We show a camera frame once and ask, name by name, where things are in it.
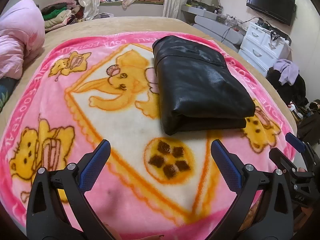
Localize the heap of dark clothes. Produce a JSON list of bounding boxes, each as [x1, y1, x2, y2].
[[266, 67, 310, 108]]

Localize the white drawer cabinet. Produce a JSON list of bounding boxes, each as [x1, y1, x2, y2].
[[239, 21, 292, 70]]

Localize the dark cluttered belongings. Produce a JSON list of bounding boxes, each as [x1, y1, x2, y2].
[[287, 99, 320, 140]]

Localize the black flat television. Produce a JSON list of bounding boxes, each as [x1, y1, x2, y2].
[[246, 0, 295, 26]]

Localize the grey vanity desk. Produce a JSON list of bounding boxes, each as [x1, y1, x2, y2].
[[180, 5, 245, 46]]

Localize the pink quilt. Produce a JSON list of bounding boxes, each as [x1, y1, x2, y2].
[[0, 0, 45, 79]]

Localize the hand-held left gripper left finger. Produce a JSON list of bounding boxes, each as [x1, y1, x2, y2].
[[26, 140, 112, 240]]

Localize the purple cloth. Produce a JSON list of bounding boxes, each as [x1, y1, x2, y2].
[[272, 59, 299, 85]]

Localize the stack of folded clothes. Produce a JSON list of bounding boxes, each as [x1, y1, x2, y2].
[[41, 0, 85, 32]]

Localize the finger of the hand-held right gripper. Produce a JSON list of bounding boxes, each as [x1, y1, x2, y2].
[[269, 148, 299, 178], [286, 132, 306, 153]]

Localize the dark floral pillow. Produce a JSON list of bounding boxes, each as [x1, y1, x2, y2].
[[0, 77, 19, 113]]

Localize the pink cartoon printed blanket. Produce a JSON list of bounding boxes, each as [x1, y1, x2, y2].
[[0, 31, 300, 240]]

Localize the black leather jacket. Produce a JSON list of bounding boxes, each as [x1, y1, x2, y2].
[[152, 35, 256, 137]]

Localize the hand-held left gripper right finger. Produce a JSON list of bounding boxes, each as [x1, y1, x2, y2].
[[211, 140, 294, 240]]

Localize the clutter of small toiletries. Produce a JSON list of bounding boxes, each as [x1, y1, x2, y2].
[[184, 0, 248, 30]]

